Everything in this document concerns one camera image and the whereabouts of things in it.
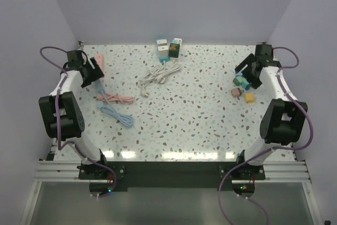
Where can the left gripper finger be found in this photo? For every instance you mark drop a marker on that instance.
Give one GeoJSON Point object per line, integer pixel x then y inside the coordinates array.
{"type": "Point", "coordinates": [95, 71]}
{"type": "Point", "coordinates": [88, 80]}

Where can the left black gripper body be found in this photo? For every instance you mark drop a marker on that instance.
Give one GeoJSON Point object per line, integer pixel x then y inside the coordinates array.
{"type": "Point", "coordinates": [87, 78]}

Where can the mint green plug adapter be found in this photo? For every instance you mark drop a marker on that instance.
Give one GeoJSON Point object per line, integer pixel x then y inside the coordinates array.
{"type": "Point", "coordinates": [238, 80]}

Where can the white charger front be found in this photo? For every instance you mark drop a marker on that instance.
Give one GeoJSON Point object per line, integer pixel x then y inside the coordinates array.
{"type": "Point", "coordinates": [163, 51]}

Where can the teal plug adapter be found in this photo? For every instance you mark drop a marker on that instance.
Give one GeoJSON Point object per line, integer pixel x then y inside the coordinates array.
{"type": "Point", "coordinates": [246, 85]}

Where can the pink power strip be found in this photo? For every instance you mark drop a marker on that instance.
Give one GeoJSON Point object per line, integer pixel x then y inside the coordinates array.
{"type": "Point", "coordinates": [112, 97]}

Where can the green picture charger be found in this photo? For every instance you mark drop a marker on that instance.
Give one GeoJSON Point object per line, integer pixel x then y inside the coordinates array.
{"type": "Point", "coordinates": [174, 50]}

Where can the white power strip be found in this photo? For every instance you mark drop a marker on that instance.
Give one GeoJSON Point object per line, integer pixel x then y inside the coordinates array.
{"type": "Point", "coordinates": [159, 73]}

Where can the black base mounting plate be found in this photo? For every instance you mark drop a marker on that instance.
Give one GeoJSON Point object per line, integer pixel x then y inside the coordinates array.
{"type": "Point", "coordinates": [121, 176]}

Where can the pink brown plug adapter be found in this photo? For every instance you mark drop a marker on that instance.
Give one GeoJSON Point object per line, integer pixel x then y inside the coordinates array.
{"type": "Point", "coordinates": [236, 92]}

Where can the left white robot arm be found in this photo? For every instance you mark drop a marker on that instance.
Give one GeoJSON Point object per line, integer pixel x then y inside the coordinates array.
{"type": "Point", "coordinates": [63, 118]}

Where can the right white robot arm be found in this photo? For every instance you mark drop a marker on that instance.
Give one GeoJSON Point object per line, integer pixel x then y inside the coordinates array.
{"type": "Point", "coordinates": [284, 118]}

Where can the yellow plug adapter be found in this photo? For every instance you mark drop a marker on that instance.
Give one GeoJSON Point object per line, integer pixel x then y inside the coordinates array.
{"type": "Point", "coordinates": [249, 97]}

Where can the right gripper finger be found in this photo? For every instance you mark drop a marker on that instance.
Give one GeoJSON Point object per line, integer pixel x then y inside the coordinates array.
{"type": "Point", "coordinates": [252, 76]}
{"type": "Point", "coordinates": [246, 62]}

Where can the light blue power strip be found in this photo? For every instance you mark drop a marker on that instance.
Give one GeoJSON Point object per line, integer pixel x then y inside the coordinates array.
{"type": "Point", "coordinates": [105, 106]}

